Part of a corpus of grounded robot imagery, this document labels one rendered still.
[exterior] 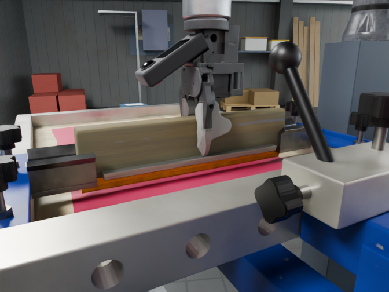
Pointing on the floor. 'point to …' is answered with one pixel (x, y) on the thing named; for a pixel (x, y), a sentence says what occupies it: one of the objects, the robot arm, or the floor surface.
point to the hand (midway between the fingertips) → (194, 146)
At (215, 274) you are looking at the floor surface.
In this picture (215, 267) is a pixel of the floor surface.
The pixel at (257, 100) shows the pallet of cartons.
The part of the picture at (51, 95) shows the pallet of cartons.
